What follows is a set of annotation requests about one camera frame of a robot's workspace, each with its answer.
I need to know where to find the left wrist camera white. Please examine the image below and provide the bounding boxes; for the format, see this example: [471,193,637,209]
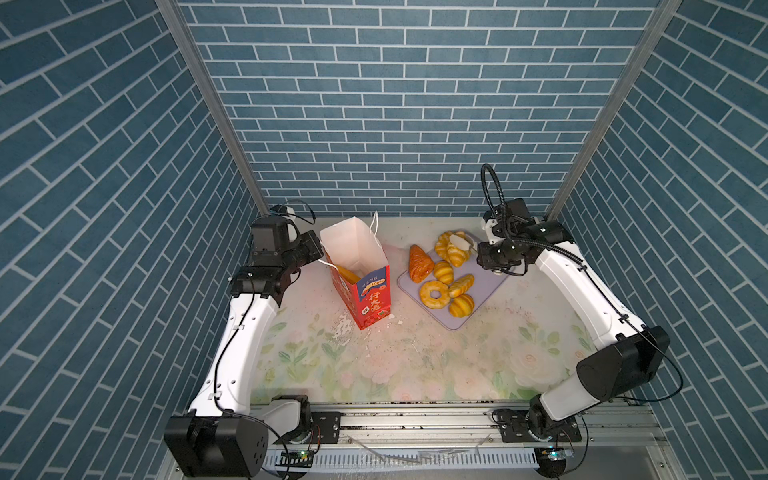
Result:
[270,204,300,242]

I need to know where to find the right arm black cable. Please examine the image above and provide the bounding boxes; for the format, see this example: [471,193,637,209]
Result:
[479,163,685,404]

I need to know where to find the small striped fake bun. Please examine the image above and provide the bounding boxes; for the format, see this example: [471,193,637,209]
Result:
[433,260,454,285]

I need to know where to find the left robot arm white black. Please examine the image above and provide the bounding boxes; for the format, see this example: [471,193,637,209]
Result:
[164,212,323,478]

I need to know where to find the brown fake croissant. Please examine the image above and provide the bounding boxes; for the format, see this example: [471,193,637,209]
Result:
[408,244,435,283]

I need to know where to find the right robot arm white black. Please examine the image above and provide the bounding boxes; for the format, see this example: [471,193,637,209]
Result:
[477,199,670,441]

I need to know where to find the small twisted fake bread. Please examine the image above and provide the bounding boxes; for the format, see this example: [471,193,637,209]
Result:
[448,274,475,298]

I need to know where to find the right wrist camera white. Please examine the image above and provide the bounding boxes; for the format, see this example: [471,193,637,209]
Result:
[482,218,504,245]

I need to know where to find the long striped fake bread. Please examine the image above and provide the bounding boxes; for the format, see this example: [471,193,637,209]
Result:
[444,243,471,268]

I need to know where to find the lavender plastic tray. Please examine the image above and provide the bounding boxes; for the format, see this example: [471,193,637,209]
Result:
[397,232,506,330]

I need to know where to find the metal tongs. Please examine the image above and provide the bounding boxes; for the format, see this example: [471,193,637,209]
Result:
[449,233,477,252]

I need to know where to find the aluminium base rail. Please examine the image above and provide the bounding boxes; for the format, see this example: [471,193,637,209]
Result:
[161,402,683,479]

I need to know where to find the large ring-shaped fake bread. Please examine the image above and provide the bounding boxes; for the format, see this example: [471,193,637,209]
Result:
[435,231,469,261]

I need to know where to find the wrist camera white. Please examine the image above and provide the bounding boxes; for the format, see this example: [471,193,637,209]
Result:
[270,204,300,242]
[482,218,504,245]

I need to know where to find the oval golden fake bread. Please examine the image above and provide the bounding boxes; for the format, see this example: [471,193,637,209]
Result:
[335,265,360,285]

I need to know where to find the red white paper bag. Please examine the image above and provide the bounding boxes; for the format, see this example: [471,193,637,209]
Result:
[320,214,392,330]

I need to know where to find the round striped fake bun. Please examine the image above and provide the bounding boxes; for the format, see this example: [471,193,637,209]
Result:
[448,294,475,318]

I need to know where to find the glazed fake donut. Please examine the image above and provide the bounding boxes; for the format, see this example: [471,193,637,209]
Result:
[419,280,451,310]

